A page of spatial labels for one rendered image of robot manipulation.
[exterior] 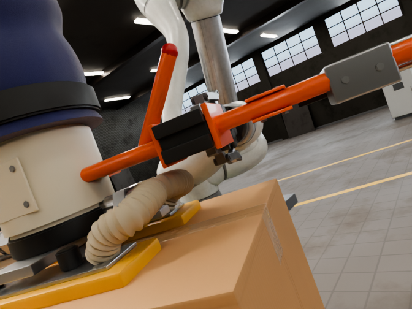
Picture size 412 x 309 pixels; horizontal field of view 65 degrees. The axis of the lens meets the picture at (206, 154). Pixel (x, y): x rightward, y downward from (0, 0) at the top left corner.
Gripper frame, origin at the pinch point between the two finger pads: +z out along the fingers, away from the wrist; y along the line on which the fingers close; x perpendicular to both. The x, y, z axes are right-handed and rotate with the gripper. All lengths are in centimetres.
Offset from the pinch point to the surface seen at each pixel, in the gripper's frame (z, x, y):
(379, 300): -129, -20, 106
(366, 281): -149, -18, 106
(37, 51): 4.8, 16.6, -17.8
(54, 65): 3.3, 15.9, -15.8
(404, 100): -795, -249, 60
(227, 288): 20.0, -3.1, 12.9
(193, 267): 14.0, 1.8, 12.8
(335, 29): -1269, -252, -235
